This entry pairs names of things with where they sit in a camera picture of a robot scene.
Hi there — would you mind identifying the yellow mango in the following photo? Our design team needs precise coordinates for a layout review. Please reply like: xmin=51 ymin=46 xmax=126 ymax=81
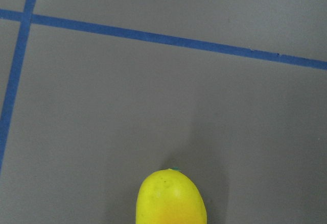
xmin=135 ymin=168 xmax=207 ymax=223

